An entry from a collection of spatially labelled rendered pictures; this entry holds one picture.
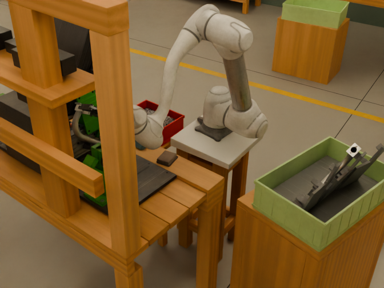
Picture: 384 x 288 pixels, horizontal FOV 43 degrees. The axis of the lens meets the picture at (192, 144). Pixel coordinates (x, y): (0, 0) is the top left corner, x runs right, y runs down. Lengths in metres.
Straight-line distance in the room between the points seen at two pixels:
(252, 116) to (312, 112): 2.47
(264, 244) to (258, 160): 1.74
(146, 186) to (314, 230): 0.82
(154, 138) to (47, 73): 0.59
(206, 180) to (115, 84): 0.98
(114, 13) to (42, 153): 0.78
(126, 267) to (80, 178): 0.46
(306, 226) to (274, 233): 0.22
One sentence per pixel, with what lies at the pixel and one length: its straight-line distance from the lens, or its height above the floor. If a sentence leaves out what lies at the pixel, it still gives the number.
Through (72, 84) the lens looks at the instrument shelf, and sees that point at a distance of 1.99.
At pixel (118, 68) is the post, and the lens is 1.63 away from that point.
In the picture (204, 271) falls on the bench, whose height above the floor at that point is 0.27.
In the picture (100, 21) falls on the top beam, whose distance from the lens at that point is 1.57.
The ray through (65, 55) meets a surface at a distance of 2.02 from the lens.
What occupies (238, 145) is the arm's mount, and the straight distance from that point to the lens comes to 2.77.
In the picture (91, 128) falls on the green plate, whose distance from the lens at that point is 2.55.
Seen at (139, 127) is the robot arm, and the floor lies 1.29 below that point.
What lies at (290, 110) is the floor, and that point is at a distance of 5.00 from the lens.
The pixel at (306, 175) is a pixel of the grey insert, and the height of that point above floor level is 0.85.
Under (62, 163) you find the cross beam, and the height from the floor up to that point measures 1.27.
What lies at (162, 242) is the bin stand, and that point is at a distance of 3.36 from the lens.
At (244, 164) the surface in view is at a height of 0.65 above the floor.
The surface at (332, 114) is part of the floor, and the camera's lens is 5.05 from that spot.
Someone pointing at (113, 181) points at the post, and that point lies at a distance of 1.88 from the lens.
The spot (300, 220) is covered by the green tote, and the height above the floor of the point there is 0.90.
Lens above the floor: 2.42
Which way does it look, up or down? 34 degrees down
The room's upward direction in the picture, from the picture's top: 1 degrees clockwise
